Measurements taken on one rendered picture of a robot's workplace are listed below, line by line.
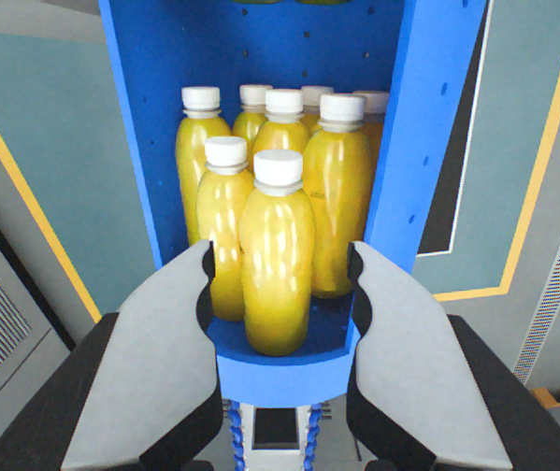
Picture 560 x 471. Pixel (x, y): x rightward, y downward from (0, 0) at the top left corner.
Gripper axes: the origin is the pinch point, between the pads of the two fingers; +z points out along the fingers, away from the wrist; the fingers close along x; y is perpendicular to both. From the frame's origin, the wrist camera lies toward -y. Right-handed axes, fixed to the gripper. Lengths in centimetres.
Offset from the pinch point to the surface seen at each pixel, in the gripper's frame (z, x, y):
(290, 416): 27, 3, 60
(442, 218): 114, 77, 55
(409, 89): 7.1, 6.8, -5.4
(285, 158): 12.7, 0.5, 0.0
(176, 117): 26.0, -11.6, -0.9
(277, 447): 21, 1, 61
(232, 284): 15.1, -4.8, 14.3
